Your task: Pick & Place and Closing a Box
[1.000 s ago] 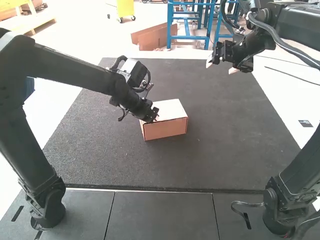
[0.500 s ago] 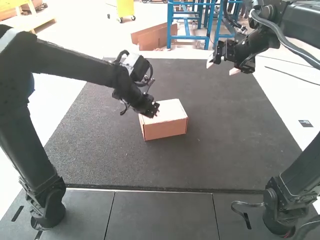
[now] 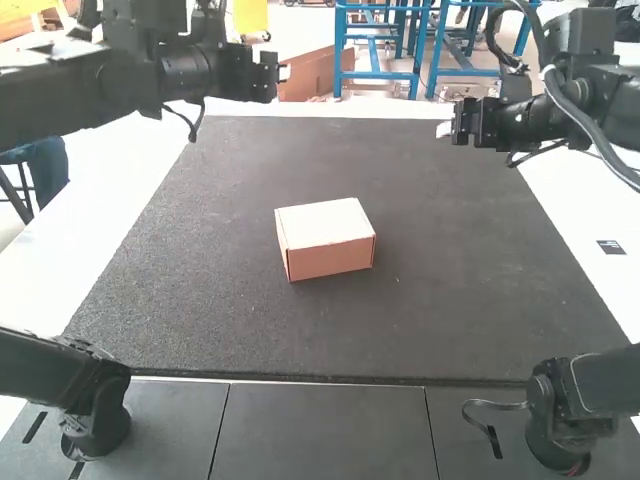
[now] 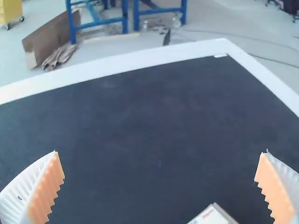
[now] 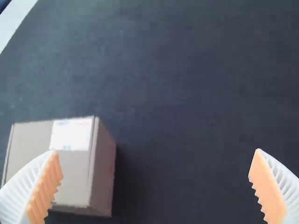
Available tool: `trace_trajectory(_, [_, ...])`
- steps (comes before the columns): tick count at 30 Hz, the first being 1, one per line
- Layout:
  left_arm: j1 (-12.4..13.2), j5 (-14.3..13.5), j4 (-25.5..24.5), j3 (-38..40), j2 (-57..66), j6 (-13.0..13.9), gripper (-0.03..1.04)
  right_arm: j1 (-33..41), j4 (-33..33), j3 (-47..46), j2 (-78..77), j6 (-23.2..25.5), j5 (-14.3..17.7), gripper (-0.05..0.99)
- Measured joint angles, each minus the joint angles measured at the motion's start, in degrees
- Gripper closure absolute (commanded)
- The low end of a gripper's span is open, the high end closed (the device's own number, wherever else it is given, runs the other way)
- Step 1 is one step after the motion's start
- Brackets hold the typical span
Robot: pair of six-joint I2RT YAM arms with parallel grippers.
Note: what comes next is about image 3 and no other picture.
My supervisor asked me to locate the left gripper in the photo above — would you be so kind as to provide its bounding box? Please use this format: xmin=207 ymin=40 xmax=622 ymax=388
xmin=216 ymin=42 xmax=293 ymax=105

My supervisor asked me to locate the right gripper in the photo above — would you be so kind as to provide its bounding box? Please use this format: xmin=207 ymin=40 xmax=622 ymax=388
xmin=434 ymin=96 xmax=507 ymax=151

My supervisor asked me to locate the cardboard box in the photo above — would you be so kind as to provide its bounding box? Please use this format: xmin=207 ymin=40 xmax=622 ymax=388
xmin=273 ymin=196 xmax=378 ymax=284

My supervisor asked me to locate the brown cardboard sheet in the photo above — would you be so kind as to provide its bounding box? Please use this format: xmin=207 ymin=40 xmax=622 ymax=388
xmin=277 ymin=44 xmax=357 ymax=103

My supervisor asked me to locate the blue workbench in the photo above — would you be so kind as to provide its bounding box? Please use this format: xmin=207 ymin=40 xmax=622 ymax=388
xmin=333 ymin=0 xmax=426 ymax=101
xmin=424 ymin=0 xmax=541 ymax=99

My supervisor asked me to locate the yellow tool cart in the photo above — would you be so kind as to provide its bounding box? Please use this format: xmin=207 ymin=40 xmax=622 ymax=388
xmin=232 ymin=0 xmax=273 ymax=43

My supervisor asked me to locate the black mat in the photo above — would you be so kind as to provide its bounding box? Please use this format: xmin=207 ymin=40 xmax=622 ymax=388
xmin=62 ymin=114 xmax=634 ymax=387

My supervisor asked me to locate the dark base panel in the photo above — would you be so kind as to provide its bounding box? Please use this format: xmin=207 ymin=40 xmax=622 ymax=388
xmin=0 ymin=377 xmax=232 ymax=480
xmin=209 ymin=382 xmax=441 ymax=480
xmin=424 ymin=384 xmax=640 ymax=480

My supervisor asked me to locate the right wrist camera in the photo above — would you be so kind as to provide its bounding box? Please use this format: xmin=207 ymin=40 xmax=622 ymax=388
xmin=499 ymin=63 xmax=532 ymax=104

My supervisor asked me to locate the black cable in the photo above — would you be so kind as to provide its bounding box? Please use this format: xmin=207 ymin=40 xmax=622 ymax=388
xmin=542 ymin=63 xmax=640 ymax=195
xmin=504 ymin=138 xmax=569 ymax=169
xmin=483 ymin=0 xmax=547 ymax=72
xmin=160 ymin=98 xmax=207 ymax=145
xmin=460 ymin=397 xmax=532 ymax=442

